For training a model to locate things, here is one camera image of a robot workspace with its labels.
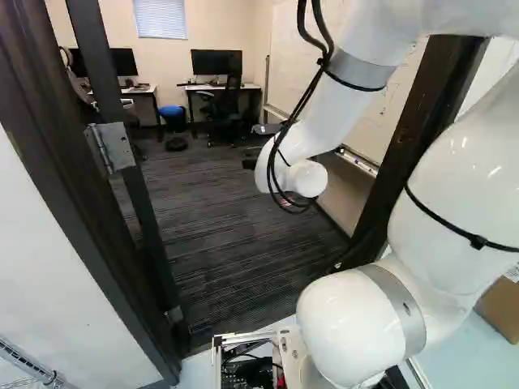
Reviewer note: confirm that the brown cardboard box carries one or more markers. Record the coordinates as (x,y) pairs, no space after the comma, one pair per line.
(500,312)

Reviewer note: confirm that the black mesh office chair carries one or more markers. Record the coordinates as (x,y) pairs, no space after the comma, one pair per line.
(223,109)

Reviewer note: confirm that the white desk with black legs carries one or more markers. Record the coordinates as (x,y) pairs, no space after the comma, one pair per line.
(142,90)
(194,87)

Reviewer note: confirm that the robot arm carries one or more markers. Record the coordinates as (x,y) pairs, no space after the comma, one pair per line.
(446,182)

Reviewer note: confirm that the blue round stool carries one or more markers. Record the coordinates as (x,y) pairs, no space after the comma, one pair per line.
(172,115)

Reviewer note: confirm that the white window blind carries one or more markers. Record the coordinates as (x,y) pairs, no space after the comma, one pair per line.
(161,18)

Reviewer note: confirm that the black computer monitor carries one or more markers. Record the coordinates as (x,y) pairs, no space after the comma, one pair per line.
(216,61)
(123,61)

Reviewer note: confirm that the black round robot vacuum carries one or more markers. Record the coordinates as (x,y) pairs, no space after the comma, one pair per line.
(177,144)

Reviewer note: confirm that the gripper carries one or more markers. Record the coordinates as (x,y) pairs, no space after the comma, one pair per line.
(250,163)

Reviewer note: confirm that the whiteboard with metal tray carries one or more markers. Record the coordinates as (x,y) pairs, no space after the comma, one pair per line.
(292,61)

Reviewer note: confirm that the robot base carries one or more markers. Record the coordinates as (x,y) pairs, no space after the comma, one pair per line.
(243,364)

